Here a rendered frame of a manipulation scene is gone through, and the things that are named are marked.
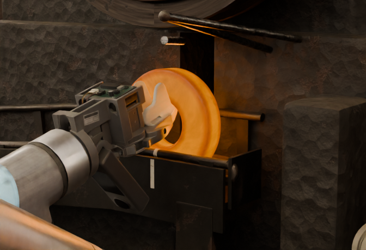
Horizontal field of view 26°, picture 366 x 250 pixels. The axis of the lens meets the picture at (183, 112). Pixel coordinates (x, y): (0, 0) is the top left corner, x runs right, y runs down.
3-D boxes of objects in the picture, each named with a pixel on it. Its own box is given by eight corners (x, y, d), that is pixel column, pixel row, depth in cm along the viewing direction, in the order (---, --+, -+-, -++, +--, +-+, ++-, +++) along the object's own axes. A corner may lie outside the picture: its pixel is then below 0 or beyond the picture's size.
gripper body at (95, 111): (148, 83, 100) (84, 120, 91) (159, 145, 103) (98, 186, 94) (103, 79, 104) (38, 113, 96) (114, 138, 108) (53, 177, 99)
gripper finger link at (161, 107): (187, 71, 108) (146, 96, 101) (193, 111, 110) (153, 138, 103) (169, 70, 110) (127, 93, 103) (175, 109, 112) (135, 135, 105)
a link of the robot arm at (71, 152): (74, 204, 91) (25, 193, 96) (100, 187, 95) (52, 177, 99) (61, 145, 89) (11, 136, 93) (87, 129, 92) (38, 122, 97)
